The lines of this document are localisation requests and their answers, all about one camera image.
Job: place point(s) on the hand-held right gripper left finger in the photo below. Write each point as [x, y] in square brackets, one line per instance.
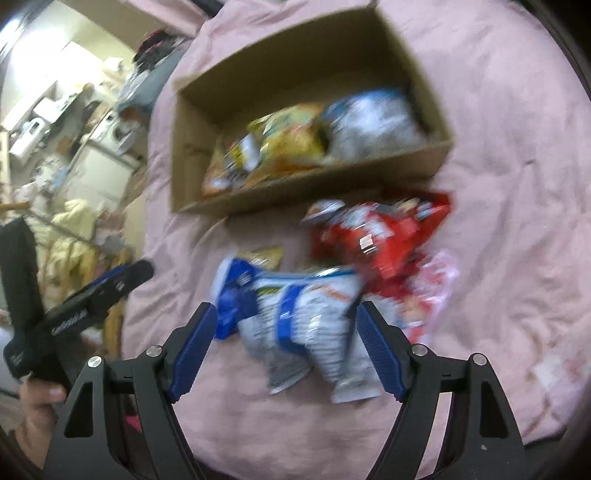
[194, 353]

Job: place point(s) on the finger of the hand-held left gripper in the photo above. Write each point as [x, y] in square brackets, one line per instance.
[127, 277]

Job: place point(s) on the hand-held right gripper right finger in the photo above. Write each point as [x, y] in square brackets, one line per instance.
[381, 353]

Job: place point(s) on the blue white snack bag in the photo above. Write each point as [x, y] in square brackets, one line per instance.
[318, 323]

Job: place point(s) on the pink white snack bag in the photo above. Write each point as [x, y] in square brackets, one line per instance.
[429, 286]

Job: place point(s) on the cardboard box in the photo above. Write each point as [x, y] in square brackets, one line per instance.
[295, 60]

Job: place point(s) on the person's left hand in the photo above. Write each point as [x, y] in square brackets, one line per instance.
[41, 408]

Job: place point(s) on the yellow garment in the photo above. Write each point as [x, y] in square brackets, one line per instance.
[74, 244]

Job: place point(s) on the red snack bag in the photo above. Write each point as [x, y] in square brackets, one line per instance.
[369, 240]

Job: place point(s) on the small yellow green packet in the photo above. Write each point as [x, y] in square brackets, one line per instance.
[265, 256]

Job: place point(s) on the orange snack packet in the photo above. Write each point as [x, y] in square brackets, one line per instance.
[217, 177]

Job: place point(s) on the white washing machine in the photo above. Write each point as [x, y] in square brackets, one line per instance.
[115, 134]

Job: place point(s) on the pink blanket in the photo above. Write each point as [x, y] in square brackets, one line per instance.
[508, 184]

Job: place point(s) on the yellow snack bag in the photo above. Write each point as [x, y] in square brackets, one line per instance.
[286, 138]

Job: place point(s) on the silver blue snack bag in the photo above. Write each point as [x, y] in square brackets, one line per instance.
[369, 124]

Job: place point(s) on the dark clothes pile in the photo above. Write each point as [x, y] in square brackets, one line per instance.
[154, 44]

